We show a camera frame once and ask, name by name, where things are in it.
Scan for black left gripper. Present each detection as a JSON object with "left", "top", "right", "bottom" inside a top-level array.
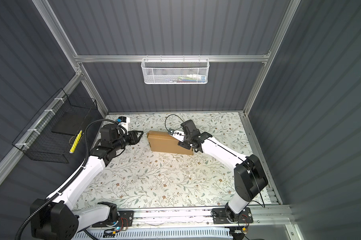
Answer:
[{"left": 112, "top": 129, "right": 142, "bottom": 152}]

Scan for brown cardboard box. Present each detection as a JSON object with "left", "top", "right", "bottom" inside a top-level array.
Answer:
[{"left": 147, "top": 131, "right": 193, "bottom": 156}]

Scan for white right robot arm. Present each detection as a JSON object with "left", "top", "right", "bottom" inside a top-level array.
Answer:
[{"left": 169, "top": 120, "right": 268, "bottom": 222}]

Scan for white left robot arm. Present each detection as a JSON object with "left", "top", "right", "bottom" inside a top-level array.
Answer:
[{"left": 15, "top": 120, "right": 143, "bottom": 240}]

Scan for yellow marker pen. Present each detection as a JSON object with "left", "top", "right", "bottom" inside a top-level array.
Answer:
[{"left": 69, "top": 130, "right": 83, "bottom": 154}]

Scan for items in white basket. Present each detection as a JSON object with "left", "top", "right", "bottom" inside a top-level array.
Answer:
[{"left": 167, "top": 74, "right": 207, "bottom": 84}]

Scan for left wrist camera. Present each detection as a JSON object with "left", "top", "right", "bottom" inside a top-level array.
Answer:
[{"left": 116, "top": 116, "right": 130, "bottom": 134}]

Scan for white wire mesh basket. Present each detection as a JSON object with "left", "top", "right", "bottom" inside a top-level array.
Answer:
[{"left": 141, "top": 59, "right": 210, "bottom": 85}]

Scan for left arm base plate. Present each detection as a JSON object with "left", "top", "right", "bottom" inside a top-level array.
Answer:
[{"left": 92, "top": 211, "right": 134, "bottom": 228}]

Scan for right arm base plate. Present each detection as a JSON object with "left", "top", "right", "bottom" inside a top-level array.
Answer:
[{"left": 210, "top": 208, "right": 253, "bottom": 225}]

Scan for aluminium enclosure frame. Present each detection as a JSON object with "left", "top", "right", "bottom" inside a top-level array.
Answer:
[{"left": 0, "top": 0, "right": 302, "bottom": 240}]

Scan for black wire mesh basket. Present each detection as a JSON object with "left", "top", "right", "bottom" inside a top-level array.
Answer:
[{"left": 12, "top": 91, "right": 98, "bottom": 164}]

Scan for white perforated front rail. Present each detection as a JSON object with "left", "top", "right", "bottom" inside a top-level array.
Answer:
[{"left": 88, "top": 227, "right": 233, "bottom": 240}]

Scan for black corrugated cable conduit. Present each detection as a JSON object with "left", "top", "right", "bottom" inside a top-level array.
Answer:
[{"left": 14, "top": 119, "right": 121, "bottom": 240}]

